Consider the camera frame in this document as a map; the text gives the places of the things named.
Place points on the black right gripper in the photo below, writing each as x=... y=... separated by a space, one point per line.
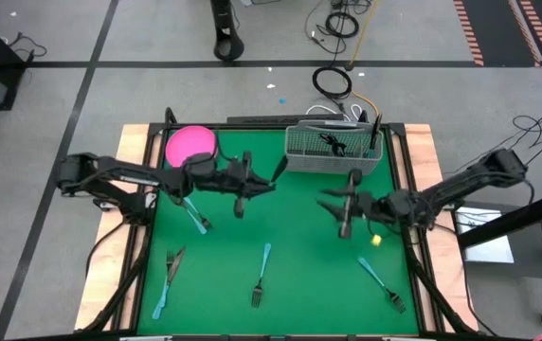
x=370 y=208

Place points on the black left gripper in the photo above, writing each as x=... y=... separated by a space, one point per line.
x=233 y=182

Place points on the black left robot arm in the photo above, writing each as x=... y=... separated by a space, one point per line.
x=124 y=173

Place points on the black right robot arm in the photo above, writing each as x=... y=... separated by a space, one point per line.
x=460 y=182

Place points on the grey plastic cutlery basket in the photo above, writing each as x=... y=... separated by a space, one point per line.
x=309 y=163

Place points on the yellow tape tag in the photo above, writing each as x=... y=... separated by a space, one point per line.
x=376 y=240

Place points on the black power strip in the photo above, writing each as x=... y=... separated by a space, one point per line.
x=276 y=119

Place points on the pink round plate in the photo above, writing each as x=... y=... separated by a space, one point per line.
x=190 y=142

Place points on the green table mat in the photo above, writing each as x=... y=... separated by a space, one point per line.
x=309 y=284

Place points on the white floor scrap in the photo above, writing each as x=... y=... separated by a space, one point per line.
x=271 y=86

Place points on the black diagonal table strut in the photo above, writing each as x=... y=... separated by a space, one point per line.
x=120 y=284
x=434 y=284

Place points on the black floor stand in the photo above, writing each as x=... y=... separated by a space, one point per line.
x=221 y=14

